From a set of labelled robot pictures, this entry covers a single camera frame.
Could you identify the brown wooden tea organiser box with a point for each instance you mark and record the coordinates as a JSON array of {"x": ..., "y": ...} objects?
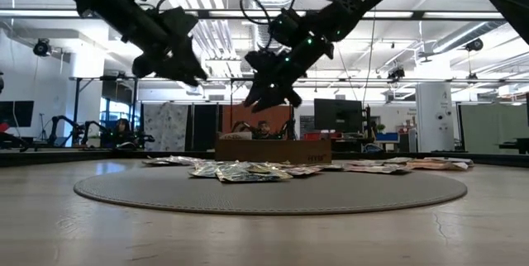
[{"x": 273, "y": 151}]

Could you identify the person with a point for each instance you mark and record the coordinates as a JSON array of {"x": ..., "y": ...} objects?
[
  {"x": 123, "y": 131},
  {"x": 263, "y": 127}
]

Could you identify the white marbled partition panel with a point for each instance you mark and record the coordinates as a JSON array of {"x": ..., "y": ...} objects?
[{"x": 165, "y": 125}]

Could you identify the black background gantry frame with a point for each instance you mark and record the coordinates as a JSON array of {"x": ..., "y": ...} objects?
[{"x": 231, "y": 101}]

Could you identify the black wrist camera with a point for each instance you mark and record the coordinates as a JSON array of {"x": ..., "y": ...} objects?
[
  {"x": 177, "y": 22},
  {"x": 285, "y": 26}
]

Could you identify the orange partition panel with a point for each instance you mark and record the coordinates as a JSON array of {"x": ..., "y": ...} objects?
[{"x": 279, "y": 114}]

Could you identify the black hanging ceiling camera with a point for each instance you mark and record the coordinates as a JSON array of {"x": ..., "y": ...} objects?
[
  {"x": 474, "y": 45},
  {"x": 41, "y": 47},
  {"x": 396, "y": 73}
]

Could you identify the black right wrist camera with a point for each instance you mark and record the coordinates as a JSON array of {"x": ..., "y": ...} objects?
[{"x": 285, "y": 26}]

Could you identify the black background desk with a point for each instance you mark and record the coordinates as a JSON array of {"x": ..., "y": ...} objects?
[{"x": 516, "y": 145}]

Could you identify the blue storage bin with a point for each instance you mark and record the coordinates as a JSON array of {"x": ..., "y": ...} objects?
[{"x": 386, "y": 137}]

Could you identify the black partition panel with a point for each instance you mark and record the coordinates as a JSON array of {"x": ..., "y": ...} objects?
[{"x": 204, "y": 127}]

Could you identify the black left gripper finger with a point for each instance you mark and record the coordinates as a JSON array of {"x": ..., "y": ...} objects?
[
  {"x": 186, "y": 78},
  {"x": 193, "y": 67}
]

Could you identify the background black robot arm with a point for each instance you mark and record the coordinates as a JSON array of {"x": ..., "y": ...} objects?
[
  {"x": 288, "y": 129},
  {"x": 241, "y": 126},
  {"x": 62, "y": 123}
]

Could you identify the black aluminium table frame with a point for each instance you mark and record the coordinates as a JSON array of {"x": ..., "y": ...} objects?
[{"x": 62, "y": 156}]

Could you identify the red storage bin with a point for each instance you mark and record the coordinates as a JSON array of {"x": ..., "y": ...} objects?
[{"x": 316, "y": 136}]

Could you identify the black overhead light beam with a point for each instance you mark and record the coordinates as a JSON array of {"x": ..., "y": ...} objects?
[{"x": 413, "y": 15}]

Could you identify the white round pillar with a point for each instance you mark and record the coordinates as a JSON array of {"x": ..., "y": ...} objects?
[{"x": 434, "y": 113}]

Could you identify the green partition wall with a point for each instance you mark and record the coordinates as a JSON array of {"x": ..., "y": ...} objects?
[{"x": 492, "y": 127}]

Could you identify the round grey table mat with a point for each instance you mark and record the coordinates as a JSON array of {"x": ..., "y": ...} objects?
[{"x": 268, "y": 196}]

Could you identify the black wall screen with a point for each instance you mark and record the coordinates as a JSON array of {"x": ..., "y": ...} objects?
[{"x": 18, "y": 113}]

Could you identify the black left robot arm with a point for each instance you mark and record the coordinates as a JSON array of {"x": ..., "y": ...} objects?
[{"x": 107, "y": 6}]

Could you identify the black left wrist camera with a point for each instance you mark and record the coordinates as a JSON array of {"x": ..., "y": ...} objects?
[{"x": 177, "y": 22}]

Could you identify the black computer monitor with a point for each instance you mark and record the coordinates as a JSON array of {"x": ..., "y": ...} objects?
[{"x": 339, "y": 115}]

